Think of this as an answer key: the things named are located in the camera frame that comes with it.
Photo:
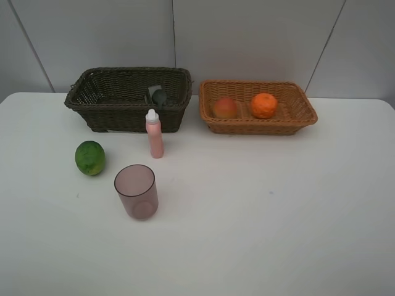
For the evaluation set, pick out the red orange peach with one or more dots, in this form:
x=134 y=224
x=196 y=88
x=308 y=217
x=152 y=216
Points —
x=225 y=108

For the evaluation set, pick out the pink bottle white cap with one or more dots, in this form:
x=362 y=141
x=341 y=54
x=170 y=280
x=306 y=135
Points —
x=154 y=131

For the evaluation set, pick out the dark green rectangular bottle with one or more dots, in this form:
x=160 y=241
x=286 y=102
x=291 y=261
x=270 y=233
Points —
x=156 y=95

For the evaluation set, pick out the translucent purple plastic cup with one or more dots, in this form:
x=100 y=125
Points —
x=136 y=187

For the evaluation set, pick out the orange tangerine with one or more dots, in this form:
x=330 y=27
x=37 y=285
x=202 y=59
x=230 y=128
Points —
x=264 y=105

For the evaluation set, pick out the dark brown wicker basket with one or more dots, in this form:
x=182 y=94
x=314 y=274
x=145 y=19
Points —
x=114 y=98

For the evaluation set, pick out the orange wicker basket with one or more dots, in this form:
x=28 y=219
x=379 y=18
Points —
x=294 y=111

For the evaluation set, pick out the green lime fruit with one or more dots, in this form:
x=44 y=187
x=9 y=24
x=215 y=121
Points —
x=90 y=158

